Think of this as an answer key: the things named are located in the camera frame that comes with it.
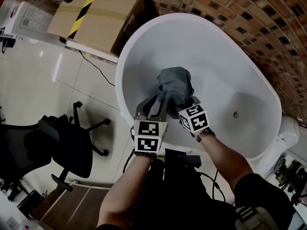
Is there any black floor cable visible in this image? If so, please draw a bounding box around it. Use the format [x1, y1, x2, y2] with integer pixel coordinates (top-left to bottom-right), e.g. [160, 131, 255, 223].
[78, 49, 116, 87]

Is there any black mesh office chair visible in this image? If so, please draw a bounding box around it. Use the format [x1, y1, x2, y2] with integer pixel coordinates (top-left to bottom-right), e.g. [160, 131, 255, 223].
[0, 101, 111, 202]

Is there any white vented appliance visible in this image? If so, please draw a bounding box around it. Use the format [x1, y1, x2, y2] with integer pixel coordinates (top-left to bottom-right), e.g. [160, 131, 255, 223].
[0, 0, 52, 37]

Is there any person's black clothing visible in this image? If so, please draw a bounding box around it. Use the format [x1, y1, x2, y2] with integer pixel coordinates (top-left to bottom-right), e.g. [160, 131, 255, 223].
[95, 149, 295, 230]

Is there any person's left forearm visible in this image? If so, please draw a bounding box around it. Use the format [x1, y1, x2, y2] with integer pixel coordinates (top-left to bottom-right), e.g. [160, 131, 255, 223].
[97, 156, 153, 229]

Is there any taped cardboard box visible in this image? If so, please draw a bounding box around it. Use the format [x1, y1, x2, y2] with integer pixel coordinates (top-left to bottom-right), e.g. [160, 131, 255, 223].
[47, 0, 144, 55]

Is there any white oval bathtub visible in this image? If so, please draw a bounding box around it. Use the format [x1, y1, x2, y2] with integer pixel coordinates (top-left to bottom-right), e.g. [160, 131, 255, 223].
[115, 12, 283, 161]

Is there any person's right forearm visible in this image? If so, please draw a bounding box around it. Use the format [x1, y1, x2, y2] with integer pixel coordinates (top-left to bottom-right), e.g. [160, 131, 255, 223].
[200, 134, 254, 196]

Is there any dark beaded bracelet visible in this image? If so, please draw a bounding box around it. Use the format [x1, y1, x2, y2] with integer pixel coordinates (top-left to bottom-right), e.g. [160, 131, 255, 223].
[133, 151, 158, 160]

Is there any grey cloth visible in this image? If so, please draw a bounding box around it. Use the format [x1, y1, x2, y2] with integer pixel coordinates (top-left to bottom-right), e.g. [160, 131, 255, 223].
[157, 66, 201, 119]

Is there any grey strap bag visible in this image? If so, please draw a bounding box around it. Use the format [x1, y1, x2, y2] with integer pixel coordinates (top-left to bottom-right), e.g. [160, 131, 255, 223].
[234, 205, 273, 230]

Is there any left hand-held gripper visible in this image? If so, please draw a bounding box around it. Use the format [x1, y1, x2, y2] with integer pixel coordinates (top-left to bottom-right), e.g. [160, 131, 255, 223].
[132, 95, 169, 153]

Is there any metal wrist watch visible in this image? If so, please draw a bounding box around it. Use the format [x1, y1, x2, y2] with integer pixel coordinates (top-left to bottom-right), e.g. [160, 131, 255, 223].
[195, 129, 212, 143]

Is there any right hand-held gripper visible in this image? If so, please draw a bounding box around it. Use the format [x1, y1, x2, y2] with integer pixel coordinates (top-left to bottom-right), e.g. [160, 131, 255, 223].
[172, 94, 211, 133]

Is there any white toilet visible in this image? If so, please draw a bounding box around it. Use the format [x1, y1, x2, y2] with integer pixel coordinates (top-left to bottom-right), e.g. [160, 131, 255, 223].
[273, 115, 301, 158]

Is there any black camera equipment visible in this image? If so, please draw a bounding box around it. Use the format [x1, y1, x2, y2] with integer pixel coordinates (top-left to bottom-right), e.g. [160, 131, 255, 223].
[274, 157, 307, 196]

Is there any white flat board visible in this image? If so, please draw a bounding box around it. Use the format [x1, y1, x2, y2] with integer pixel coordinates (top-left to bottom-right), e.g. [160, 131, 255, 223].
[64, 38, 119, 63]

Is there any black chest mount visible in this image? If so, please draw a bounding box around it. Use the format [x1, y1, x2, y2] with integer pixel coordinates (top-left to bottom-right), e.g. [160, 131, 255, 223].
[165, 149, 202, 169]

